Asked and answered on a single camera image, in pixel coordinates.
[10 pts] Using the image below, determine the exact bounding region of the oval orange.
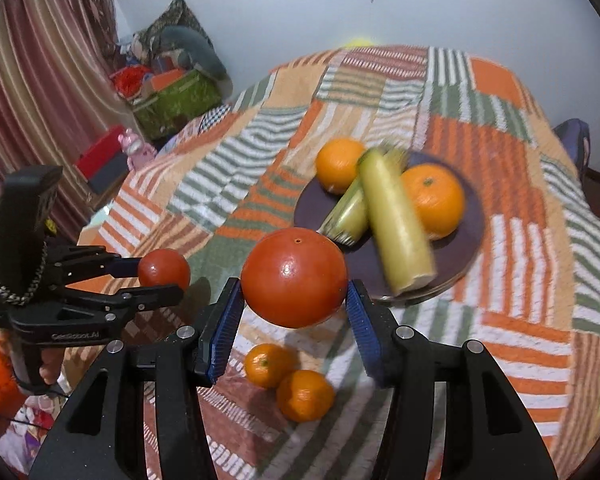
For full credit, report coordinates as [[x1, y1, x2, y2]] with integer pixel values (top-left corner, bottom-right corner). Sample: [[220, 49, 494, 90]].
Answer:
[[401, 164, 466, 241]]

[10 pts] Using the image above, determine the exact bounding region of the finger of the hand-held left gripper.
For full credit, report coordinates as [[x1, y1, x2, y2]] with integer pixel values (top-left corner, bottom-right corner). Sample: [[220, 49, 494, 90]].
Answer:
[[55, 246, 146, 282], [55, 284, 185, 323]]

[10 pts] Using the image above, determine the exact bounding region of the red tomato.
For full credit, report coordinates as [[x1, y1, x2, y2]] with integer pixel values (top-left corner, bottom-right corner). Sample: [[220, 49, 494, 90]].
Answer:
[[137, 248, 191, 292], [240, 227, 349, 330]]

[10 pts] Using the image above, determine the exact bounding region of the striped red curtain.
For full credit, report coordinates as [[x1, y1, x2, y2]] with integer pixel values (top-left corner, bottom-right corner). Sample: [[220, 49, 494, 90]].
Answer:
[[0, 0, 131, 241]]

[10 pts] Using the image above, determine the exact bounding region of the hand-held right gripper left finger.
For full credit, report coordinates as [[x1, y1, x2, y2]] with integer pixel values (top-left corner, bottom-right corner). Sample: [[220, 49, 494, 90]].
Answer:
[[27, 276, 243, 480]]

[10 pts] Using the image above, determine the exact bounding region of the purple plate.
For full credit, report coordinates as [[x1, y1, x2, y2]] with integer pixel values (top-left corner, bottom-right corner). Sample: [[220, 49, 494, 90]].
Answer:
[[293, 150, 486, 302]]

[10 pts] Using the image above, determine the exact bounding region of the yellow-green sugarcane piece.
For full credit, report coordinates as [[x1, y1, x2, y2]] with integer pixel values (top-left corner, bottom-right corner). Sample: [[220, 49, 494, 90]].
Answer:
[[357, 147, 437, 297], [317, 180, 371, 247]]

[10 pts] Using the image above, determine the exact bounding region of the grey cushion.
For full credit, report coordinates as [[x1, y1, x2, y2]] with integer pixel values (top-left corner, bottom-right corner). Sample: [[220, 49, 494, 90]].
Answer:
[[160, 25, 228, 81]]

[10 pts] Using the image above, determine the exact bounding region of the patterned dark cloth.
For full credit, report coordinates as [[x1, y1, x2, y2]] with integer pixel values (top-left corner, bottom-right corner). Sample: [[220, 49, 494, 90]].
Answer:
[[142, 0, 211, 46]]

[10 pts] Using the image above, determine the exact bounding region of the red bag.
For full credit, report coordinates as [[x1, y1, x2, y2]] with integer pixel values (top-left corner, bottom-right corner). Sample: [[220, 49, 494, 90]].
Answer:
[[110, 65, 151, 96]]

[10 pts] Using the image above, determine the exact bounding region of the person's left hand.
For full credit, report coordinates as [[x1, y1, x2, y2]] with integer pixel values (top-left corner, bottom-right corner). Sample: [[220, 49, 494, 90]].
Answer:
[[39, 347, 63, 386]]

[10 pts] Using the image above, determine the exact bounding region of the small mandarin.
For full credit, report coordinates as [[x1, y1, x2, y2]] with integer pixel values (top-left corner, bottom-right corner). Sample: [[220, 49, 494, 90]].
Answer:
[[276, 370, 336, 423], [244, 343, 296, 389]]

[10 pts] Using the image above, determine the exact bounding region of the round orange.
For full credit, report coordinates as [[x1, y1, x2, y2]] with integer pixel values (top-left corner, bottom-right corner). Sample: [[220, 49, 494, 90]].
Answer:
[[315, 138, 367, 195]]

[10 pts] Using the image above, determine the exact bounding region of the purple chair back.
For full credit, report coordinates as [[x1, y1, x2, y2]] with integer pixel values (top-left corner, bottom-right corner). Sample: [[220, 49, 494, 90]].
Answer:
[[552, 118, 591, 181]]

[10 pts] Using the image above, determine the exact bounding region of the striped patchwork blanket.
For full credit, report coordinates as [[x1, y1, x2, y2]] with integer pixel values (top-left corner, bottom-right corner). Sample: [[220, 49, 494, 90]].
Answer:
[[62, 45, 600, 480]]

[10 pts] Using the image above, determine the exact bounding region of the orange box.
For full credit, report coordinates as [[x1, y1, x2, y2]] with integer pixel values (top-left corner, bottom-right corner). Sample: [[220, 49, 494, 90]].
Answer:
[[145, 72, 186, 93]]

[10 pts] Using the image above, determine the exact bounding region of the pink plush toy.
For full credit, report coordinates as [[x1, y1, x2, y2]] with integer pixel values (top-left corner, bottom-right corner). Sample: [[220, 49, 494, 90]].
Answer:
[[117, 127, 156, 168]]

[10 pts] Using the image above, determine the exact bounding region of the checkered cloth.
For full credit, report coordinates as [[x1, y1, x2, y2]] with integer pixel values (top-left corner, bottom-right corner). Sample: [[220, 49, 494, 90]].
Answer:
[[200, 105, 233, 131]]

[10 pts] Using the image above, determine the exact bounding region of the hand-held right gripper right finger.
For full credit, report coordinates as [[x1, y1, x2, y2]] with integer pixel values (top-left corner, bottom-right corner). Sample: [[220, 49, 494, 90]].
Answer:
[[346, 279, 561, 480]]

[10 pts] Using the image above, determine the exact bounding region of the green storage box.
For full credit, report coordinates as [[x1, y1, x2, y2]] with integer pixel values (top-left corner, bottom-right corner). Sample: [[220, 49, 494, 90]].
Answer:
[[130, 69, 223, 141]]

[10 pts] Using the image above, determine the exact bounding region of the red box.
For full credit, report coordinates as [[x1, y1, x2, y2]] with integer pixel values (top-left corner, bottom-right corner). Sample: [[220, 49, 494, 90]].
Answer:
[[75, 135, 131, 196]]

